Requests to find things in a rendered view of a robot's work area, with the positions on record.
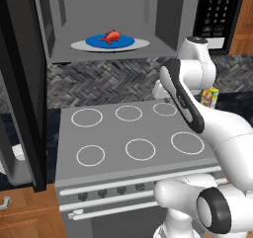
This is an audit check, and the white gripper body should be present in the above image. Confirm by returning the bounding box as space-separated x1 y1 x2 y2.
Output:
151 79 173 101

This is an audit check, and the grey microwave turntable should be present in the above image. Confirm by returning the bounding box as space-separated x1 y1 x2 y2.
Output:
69 38 151 53

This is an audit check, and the red fish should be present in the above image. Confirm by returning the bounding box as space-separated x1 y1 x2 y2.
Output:
97 29 123 46

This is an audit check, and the blue plate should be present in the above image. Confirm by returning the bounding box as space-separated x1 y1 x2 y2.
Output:
84 34 135 50

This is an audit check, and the grey open microwave oven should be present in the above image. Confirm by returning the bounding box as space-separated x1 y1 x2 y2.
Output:
31 0 248 65

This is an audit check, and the black microwave door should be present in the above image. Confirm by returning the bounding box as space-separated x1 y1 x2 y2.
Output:
0 0 49 194

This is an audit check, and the yellow green carton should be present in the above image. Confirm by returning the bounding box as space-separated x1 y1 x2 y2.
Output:
200 87 220 109

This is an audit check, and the grey stove with hob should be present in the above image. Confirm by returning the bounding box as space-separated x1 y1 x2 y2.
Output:
53 98 229 238

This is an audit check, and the wooden drawer front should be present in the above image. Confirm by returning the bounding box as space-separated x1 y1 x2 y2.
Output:
0 183 60 218

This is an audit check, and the wooden cupboard door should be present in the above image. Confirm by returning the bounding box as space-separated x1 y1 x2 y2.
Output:
0 205 68 238

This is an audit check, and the white stove front rail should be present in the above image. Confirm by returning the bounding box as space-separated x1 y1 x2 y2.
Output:
58 165 222 198

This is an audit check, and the wooden wall cupboard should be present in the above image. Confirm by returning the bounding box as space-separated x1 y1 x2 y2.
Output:
228 0 253 56

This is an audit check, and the white oven door handle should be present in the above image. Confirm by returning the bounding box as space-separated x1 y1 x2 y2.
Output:
58 191 157 212

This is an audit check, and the white oven drawer handle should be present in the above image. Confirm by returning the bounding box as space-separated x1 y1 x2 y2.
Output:
67 200 160 221

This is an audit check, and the grey microwave door handle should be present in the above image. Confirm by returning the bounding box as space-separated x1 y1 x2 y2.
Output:
0 116 34 186

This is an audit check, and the silver drawer handle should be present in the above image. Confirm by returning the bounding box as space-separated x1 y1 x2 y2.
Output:
0 196 13 210

